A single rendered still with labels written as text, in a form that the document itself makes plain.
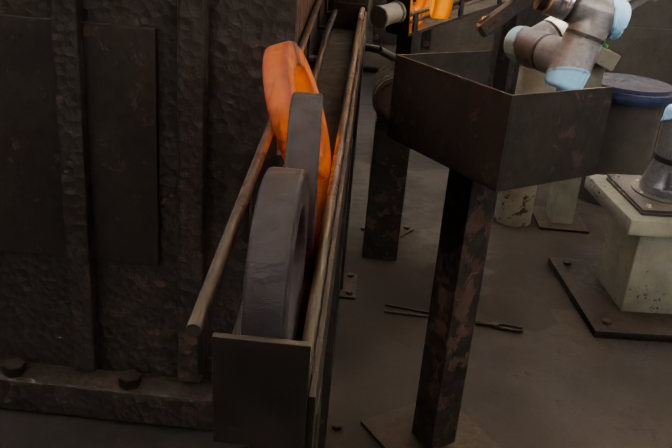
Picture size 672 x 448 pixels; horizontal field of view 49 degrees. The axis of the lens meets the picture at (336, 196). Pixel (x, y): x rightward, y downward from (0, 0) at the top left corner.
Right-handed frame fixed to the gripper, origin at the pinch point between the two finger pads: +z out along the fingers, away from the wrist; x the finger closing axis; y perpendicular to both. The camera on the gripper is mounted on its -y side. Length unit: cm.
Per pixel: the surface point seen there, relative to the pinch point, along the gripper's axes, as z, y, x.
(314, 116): 14, -13, 74
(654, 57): -136, -19, -226
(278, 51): 21, -13, 55
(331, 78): 12.7, -24.9, 10.5
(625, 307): -78, -63, -23
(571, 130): -21.7, -12.0, 41.0
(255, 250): 15, -17, 96
